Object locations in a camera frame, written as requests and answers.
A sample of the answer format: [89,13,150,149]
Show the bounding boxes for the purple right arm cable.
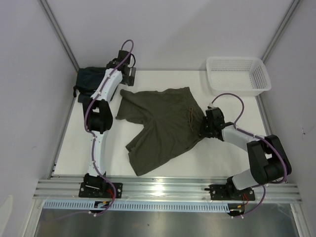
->
[207,92,289,219]

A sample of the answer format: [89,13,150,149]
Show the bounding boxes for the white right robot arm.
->
[199,107,292,199]

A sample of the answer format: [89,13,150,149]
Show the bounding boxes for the aluminium frame post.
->
[261,0,303,64]
[38,0,79,72]

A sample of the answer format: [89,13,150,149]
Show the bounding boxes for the white slotted cable duct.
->
[43,200,230,213]

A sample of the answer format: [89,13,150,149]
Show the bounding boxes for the olive green shorts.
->
[116,87,204,176]

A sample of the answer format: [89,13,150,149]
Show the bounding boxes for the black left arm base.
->
[79,173,123,198]

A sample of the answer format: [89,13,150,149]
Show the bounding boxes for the right aluminium frame post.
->
[261,0,303,64]

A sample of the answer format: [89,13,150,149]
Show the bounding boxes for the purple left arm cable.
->
[55,39,136,222]

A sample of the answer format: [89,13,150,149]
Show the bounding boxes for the aluminium mounting rail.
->
[33,176,302,204]

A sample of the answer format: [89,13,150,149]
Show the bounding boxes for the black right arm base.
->
[204,177,256,201]

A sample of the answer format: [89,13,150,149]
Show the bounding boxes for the white plastic basket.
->
[206,57,272,97]

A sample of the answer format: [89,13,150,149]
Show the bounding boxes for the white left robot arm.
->
[82,49,136,177]

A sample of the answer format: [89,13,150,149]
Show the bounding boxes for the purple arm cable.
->
[55,39,136,222]
[207,92,289,219]

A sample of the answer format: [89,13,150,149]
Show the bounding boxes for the left aluminium frame post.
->
[38,0,79,72]

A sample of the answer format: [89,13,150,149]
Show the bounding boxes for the dark navy folded shorts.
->
[73,67,106,103]

